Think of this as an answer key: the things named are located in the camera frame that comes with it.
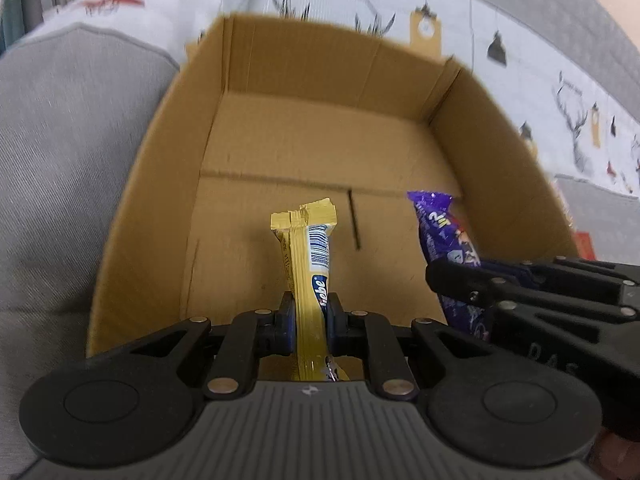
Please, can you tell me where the grey printed sofa cover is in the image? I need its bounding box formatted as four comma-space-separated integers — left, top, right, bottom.
1, 0, 639, 478

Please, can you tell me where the purple snack packet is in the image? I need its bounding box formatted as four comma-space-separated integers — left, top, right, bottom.
407, 191, 488, 340

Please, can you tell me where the brown cardboard box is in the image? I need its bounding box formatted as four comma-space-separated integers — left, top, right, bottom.
87, 14, 577, 354

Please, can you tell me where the person's right hand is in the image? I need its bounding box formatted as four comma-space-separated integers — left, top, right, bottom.
588, 429, 640, 480

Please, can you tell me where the red snack packet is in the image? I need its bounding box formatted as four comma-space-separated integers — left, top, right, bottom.
574, 231, 597, 261

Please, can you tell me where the gold snack bar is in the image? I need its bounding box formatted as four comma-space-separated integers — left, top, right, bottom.
270, 198, 348, 382

